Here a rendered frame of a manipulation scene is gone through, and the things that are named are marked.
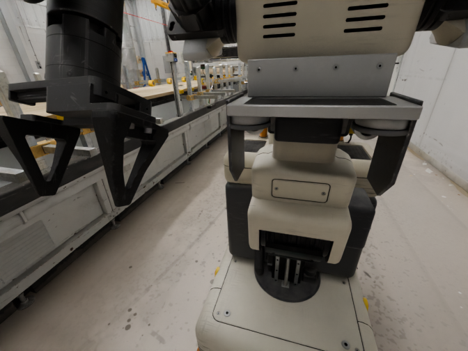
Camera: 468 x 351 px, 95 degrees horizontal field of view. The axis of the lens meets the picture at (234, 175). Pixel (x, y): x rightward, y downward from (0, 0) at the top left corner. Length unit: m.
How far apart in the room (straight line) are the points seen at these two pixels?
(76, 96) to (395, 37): 0.41
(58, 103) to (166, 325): 1.17
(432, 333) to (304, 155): 1.16
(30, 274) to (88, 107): 1.47
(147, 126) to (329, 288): 0.96
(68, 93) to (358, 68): 0.37
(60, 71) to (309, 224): 0.46
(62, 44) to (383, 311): 1.46
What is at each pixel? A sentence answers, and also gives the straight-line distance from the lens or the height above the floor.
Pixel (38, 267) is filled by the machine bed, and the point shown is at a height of 0.16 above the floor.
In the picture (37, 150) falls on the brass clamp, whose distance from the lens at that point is 1.23.
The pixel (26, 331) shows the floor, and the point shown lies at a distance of 1.61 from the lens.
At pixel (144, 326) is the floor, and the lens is 1.32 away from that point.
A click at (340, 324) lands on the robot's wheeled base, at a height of 0.28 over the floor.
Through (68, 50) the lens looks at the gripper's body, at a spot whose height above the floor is 1.11.
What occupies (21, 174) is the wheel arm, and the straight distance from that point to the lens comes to 0.91.
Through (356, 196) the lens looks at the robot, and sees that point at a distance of 0.70.
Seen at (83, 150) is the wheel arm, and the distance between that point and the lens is 1.05.
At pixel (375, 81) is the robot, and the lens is 0.42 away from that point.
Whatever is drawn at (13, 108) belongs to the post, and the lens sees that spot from 1.20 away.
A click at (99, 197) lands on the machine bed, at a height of 0.31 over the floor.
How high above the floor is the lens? 1.09
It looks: 27 degrees down
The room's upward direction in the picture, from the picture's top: 2 degrees counter-clockwise
